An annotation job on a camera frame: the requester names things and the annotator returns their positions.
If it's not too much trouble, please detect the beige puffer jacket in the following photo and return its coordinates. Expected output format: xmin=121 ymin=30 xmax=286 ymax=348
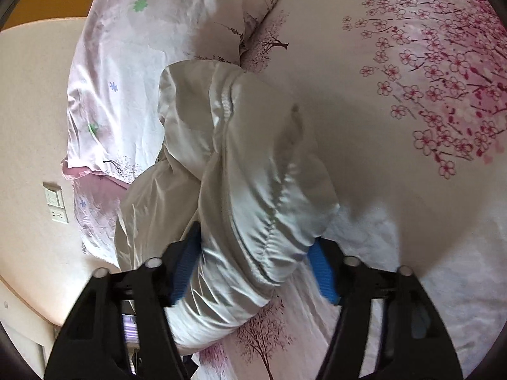
xmin=114 ymin=60 xmax=338 ymax=354

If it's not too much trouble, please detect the pink floral bed sheet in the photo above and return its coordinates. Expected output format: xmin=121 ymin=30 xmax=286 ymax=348
xmin=197 ymin=0 xmax=507 ymax=380

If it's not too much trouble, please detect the right floral pink pillow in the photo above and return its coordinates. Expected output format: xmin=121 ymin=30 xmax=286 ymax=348
xmin=63 ymin=0 xmax=278 ymax=263

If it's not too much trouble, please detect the white wall socket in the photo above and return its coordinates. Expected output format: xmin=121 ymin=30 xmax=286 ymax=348
xmin=43 ymin=183 xmax=69 ymax=224

